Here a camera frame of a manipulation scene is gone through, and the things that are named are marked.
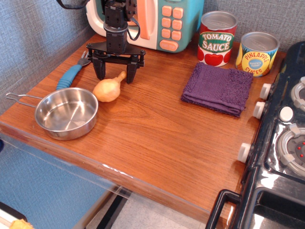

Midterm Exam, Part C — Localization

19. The black toy stove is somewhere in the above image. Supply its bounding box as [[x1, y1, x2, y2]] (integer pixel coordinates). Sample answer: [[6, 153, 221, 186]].
[[206, 42, 305, 229]]

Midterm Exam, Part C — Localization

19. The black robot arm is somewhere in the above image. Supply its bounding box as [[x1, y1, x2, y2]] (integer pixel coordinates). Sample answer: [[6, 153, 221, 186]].
[[86, 0, 146, 84]]

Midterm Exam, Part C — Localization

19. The purple folded cloth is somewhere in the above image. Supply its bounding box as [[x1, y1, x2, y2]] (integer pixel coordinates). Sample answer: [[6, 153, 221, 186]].
[[181, 62, 253, 117]]

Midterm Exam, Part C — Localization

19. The pineapple slices can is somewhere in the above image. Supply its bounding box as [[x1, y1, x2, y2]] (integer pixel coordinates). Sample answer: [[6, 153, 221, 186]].
[[235, 31, 280, 77]]

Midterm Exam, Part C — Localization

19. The clear acrylic table guard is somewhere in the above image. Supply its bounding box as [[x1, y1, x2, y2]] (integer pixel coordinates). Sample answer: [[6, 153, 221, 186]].
[[0, 122, 241, 220]]

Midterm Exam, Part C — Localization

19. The tomato sauce can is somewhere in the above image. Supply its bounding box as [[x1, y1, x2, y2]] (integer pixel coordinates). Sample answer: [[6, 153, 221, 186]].
[[197, 11, 238, 67]]

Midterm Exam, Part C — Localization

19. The blue handled fork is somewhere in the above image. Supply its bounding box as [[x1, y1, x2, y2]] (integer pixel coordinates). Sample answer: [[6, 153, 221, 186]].
[[56, 51, 91, 90]]

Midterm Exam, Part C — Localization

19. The stainless steel pan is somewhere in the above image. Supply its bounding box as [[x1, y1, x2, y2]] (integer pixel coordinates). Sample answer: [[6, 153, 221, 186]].
[[6, 87, 99, 141]]

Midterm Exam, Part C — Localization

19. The teal toy microwave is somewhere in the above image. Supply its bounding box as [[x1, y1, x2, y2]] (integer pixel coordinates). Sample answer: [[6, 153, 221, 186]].
[[86, 0, 204, 53]]

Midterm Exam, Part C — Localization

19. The orange toy chicken drumstick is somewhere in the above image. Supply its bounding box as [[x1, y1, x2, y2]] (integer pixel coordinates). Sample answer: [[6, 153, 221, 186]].
[[92, 71, 127, 102]]

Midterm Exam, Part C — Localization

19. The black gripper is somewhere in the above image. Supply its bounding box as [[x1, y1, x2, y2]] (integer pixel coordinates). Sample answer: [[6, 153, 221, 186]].
[[86, 25, 146, 84]]

